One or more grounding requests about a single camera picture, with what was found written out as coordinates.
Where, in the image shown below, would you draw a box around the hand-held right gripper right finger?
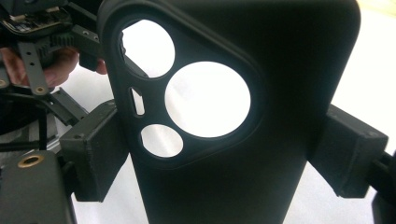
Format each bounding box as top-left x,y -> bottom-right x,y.
307,104 -> 390,200

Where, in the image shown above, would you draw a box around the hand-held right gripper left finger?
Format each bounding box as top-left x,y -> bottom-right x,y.
58,100 -> 131,203

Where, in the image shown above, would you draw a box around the black phone case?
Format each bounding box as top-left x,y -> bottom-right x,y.
96,0 -> 362,224

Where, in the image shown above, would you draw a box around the white board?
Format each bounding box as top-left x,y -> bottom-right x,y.
57,6 -> 396,224

